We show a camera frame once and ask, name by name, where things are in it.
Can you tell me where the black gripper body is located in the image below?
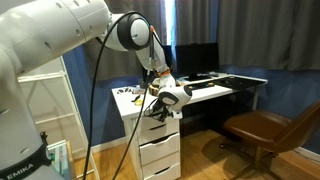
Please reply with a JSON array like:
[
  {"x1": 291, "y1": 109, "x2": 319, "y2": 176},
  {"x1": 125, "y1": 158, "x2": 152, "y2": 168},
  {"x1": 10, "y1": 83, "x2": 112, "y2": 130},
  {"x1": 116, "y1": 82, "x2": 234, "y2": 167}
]
[{"x1": 151, "y1": 99, "x2": 184, "y2": 121}]

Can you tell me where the white desk drawer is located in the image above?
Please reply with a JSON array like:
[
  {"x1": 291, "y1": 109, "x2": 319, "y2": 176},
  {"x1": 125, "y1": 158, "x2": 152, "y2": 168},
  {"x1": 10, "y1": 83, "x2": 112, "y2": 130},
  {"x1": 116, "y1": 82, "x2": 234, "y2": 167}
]
[
  {"x1": 144, "y1": 163, "x2": 182, "y2": 180},
  {"x1": 139, "y1": 132, "x2": 181, "y2": 167},
  {"x1": 132, "y1": 114, "x2": 180, "y2": 132},
  {"x1": 137, "y1": 119, "x2": 181, "y2": 146},
  {"x1": 141, "y1": 151, "x2": 182, "y2": 179}
]

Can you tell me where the white drawer unit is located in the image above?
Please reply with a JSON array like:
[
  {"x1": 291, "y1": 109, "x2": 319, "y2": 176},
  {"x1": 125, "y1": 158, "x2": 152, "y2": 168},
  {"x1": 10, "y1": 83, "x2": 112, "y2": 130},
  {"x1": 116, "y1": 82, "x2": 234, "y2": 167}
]
[{"x1": 123, "y1": 114, "x2": 183, "y2": 180}]

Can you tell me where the round wood slab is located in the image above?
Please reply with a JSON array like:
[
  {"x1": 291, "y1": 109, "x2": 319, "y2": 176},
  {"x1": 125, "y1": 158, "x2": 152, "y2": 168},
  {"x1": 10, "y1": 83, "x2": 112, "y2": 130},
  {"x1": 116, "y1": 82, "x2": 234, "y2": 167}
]
[{"x1": 148, "y1": 83, "x2": 162, "y2": 98}]

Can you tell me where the white desk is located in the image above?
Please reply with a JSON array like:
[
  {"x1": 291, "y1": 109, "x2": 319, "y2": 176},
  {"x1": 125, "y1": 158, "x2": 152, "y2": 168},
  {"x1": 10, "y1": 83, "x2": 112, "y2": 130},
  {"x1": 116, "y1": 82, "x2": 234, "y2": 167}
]
[{"x1": 111, "y1": 73, "x2": 269, "y2": 123}]

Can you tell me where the black handheld device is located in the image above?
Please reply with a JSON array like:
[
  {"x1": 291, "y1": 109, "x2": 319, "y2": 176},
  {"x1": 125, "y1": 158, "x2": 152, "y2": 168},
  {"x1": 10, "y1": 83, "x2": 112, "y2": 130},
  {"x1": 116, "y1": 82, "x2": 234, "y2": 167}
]
[{"x1": 186, "y1": 82, "x2": 216, "y2": 92}]

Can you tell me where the black computer monitor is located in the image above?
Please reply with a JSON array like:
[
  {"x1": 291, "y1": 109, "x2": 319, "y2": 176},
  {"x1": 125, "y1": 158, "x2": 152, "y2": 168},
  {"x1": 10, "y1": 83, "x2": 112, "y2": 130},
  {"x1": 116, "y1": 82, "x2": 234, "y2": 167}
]
[{"x1": 175, "y1": 42, "x2": 221, "y2": 82}]

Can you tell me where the narrow dark curtain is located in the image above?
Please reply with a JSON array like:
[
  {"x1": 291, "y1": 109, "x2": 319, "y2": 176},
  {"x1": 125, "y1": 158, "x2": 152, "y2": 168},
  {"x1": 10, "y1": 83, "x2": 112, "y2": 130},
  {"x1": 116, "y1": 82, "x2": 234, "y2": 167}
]
[{"x1": 83, "y1": 0, "x2": 168, "y2": 81}]

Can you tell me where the black mouse pad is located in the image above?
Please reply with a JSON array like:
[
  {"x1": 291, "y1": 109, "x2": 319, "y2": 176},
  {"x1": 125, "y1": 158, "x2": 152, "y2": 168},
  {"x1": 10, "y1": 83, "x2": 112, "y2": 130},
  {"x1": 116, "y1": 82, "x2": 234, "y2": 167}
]
[{"x1": 186, "y1": 74, "x2": 258, "y2": 92}]

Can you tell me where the white ladder shelf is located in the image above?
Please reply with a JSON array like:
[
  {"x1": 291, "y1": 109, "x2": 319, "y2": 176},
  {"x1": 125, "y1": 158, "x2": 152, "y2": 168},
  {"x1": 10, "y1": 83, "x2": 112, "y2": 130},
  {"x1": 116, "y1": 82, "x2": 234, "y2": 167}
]
[{"x1": 18, "y1": 56, "x2": 101, "y2": 180}]

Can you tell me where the brown leather chair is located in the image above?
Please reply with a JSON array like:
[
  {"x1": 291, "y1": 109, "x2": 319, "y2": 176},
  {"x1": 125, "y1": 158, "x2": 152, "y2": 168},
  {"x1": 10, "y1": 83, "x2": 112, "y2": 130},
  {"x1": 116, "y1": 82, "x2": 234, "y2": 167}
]
[{"x1": 219, "y1": 99, "x2": 320, "y2": 180}]

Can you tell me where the green book box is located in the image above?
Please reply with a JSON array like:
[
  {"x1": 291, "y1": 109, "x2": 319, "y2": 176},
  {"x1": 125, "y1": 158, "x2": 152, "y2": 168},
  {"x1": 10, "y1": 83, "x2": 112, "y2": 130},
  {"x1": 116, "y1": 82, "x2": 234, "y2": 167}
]
[{"x1": 47, "y1": 139, "x2": 75, "y2": 180}]

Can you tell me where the wide grey curtain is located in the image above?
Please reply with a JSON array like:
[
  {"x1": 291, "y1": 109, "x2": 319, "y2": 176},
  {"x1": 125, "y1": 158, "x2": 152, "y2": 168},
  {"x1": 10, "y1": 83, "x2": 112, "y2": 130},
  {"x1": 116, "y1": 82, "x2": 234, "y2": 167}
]
[{"x1": 174, "y1": 0, "x2": 320, "y2": 72}]

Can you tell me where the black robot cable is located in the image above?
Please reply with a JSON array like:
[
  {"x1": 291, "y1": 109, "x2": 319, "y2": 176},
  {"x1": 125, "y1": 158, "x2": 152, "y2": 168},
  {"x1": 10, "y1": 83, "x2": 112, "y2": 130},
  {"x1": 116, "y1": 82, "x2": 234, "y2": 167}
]
[{"x1": 81, "y1": 10, "x2": 158, "y2": 180}]

